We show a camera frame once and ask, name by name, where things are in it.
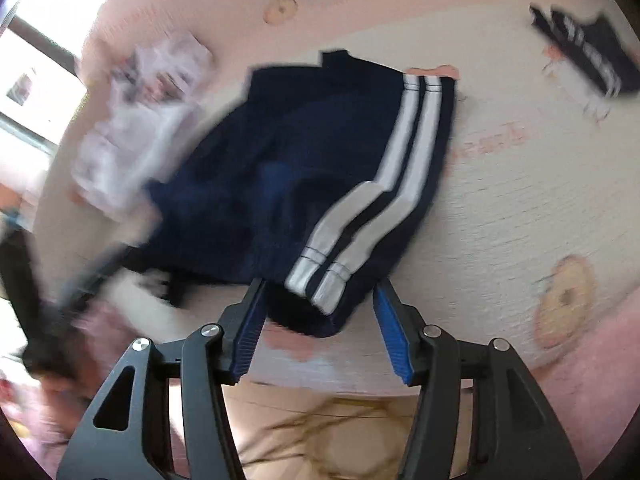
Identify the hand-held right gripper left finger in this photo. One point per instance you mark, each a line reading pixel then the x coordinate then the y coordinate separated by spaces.
pixel 250 330

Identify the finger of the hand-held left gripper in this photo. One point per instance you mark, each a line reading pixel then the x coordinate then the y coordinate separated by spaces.
pixel 105 270

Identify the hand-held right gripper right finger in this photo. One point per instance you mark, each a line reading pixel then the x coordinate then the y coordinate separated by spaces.
pixel 395 330

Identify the plain white garment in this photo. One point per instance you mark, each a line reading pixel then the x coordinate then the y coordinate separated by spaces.
pixel 125 160

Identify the navy pants with white stripes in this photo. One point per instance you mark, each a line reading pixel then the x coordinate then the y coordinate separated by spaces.
pixel 300 170

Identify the pink cartoon cat sofa cover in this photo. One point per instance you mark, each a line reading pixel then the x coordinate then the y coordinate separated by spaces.
pixel 500 210

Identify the window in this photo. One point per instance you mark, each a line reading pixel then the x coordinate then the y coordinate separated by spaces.
pixel 30 85

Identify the person's right leg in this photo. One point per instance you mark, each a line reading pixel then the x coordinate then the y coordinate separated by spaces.
pixel 590 400

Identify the white shirt with dark collar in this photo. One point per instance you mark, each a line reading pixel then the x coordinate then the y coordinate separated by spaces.
pixel 170 60

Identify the folded navy striped garment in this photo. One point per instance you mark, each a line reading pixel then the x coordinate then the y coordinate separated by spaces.
pixel 595 55

